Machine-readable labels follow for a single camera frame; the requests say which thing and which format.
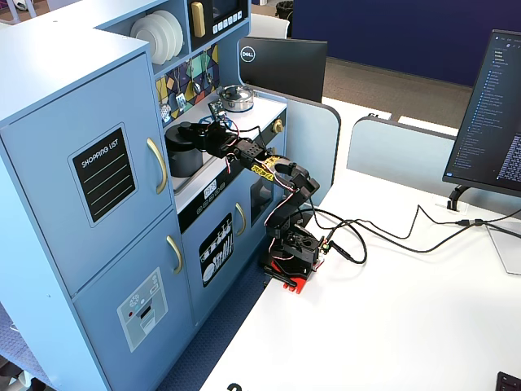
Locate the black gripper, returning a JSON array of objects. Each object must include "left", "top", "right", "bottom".
[{"left": 178, "top": 121, "right": 242, "bottom": 160}]

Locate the gray pot lid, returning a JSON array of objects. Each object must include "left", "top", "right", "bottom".
[{"left": 164, "top": 121, "right": 204, "bottom": 152}]

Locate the red robot base clamp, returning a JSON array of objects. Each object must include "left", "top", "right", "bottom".
[{"left": 260, "top": 254, "right": 326, "bottom": 295}]

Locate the steel pot with lid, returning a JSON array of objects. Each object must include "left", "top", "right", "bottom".
[{"left": 215, "top": 84, "right": 256, "bottom": 113}]

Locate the gray toy sink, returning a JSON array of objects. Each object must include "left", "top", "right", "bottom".
[{"left": 170, "top": 152, "right": 227, "bottom": 195}]

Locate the gray plastic pot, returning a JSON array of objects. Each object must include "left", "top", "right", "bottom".
[{"left": 164, "top": 138, "right": 204, "bottom": 179}]

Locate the metal slotted spatula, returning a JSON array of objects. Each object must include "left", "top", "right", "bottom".
[{"left": 173, "top": 67, "right": 187, "bottom": 112}]

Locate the metal slotted skimmer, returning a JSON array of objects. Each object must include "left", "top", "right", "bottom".
[{"left": 159, "top": 77, "right": 174, "bottom": 123}]

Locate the metal ladle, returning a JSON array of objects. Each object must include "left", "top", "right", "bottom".
[{"left": 187, "top": 59, "right": 202, "bottom": 95}]

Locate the oven door with window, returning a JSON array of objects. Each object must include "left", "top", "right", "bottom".
[{"left": 243, "top": 137, "right": 288, "bottom": 229}]

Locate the white plate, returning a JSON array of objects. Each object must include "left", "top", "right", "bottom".
[
  {"left": 148, "top": 11, "right": 177, "bottom": 62},
  {"left": 156, "top": 10, "right": 185, "bottom": 58},
  {"left": 129, "top": 15, "right": 166, "bottom": 66}
]

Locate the black shopping list chalkboard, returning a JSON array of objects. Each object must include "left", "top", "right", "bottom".
[{"left": 67, "top": 121, "right": 138, "bottom": 228}]

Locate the black Dell monitor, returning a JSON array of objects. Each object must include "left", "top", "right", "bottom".
[{"left": 238, "top": 36, "right": 329, "bottom": 103}]

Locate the light blue desk divider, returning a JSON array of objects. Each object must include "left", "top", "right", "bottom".
[
  {"left": 346, "top": 116, "right": 457, "bottom": 196},
  {"left": 246, "top": 84, "right": 342, "bottom": 204}
]

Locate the white chair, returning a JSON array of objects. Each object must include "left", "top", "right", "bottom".
[{"left": 248, "top": 13, "right": 291, "bottom": 40}]

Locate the black toy microwave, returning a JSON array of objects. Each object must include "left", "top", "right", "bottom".
[{"left": 186, "top": 0, "right": 250, "bottom": 52}]

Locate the dishwasher door with print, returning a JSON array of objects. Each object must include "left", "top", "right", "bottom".
[{"left": 181, "top": 191, "right": 265, "bottom": 327}]

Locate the fridge door with chalkboard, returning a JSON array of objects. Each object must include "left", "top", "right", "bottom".
[{"left": 0, "top": 51, "right": 177, "bottom": 297}]

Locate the blue toy kitchen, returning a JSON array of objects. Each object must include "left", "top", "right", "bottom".
[{"left": 0, "top": 0, "right": 288, "bottom": 391}]

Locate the freezer door with dispenser print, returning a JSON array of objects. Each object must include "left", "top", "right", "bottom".
[{"left": 72, "top": 209, "right": 195, "bottom": 391}]

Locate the monitor showing code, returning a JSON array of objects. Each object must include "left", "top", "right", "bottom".
[{"left": 442, "top": 29, "right": 521, "bottom": 197}]

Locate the black keyboard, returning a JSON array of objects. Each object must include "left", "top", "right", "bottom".
[{"left": 495, "top": 371, "right": 521, "bottom": 391}]

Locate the gold fridge door handle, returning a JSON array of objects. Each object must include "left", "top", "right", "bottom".
[{"left": 146, "top": 137, "right": 169, "bottom": 196}]

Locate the gold dishwasher door handle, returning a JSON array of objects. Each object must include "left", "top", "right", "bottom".
[{"left": 234, "top": 202, "right": 247, "bottom": 237}]

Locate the gold microwave handle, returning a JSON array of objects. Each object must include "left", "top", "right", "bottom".
[{"left": 190, "top": 1, "right": 206, "bottom": 38}]

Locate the gold freezer door handle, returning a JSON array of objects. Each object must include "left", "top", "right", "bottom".
[{"left": 165, "top": 235, "right": 184, "bottom": 275}]

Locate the black cable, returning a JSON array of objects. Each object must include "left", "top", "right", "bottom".
[
  {"left": 299, "top": 203, "right": 473, "bottom": 245},
  {"left": 325, "top": 209, "right": 521, "bottom": 266}
]

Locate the gray monitor base plate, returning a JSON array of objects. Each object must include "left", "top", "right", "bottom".
[{"left": 486, "top": 222, "right": 521, "bottom": 276}]

